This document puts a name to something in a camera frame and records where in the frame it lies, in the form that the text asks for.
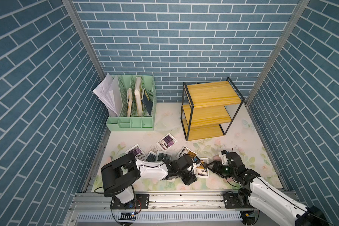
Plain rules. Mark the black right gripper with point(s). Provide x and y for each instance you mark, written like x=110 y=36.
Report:
x=215 y=167

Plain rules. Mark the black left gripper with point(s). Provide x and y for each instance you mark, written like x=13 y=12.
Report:
x=189 y=179

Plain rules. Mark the yellow coffee bag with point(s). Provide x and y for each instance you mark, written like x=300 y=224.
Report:
x=201 y=170
x=186 y=151

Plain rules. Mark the teal coffee bag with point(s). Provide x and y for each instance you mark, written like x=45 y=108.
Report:
x=151 y=157
x=163 y=156

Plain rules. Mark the wooden black-frame three-tier shelf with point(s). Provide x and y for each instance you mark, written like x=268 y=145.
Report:
x=208 y=109

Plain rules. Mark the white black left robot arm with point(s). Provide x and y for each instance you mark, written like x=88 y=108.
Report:
x=119 y=175

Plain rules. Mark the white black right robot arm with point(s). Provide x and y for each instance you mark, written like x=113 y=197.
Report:
x=258 y=193

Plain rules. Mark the purple coffee bag upper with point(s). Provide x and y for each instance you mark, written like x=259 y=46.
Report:
x=166 y=142

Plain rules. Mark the purple coffee bag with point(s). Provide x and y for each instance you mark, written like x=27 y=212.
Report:
x=166 y=142
x=137 y=151

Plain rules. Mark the purple coffee bag left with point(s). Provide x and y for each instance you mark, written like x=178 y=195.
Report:
x=137 y=151

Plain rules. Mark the pink eyeglass case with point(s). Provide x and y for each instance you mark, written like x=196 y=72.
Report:
x=217 y=158

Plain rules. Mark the floral table mat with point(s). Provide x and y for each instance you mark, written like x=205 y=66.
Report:
x=241 y=138

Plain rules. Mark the thick cream book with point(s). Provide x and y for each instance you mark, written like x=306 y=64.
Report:
x=138 y=96

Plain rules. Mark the green plastic file organizer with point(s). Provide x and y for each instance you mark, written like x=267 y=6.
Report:
x=134 y=122

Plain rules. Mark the dark navy notebook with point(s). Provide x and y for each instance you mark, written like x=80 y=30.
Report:
x=147 y=102

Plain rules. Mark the thin beige book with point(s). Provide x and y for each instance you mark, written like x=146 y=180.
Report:
x=129 y=100

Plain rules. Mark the white paper sheets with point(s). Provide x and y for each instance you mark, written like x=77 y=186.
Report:
x=108 y=92

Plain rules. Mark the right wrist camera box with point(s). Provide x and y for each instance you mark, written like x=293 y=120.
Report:
x=223 y=157

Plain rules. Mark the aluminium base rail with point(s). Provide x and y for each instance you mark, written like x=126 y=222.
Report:
x=157 y=208

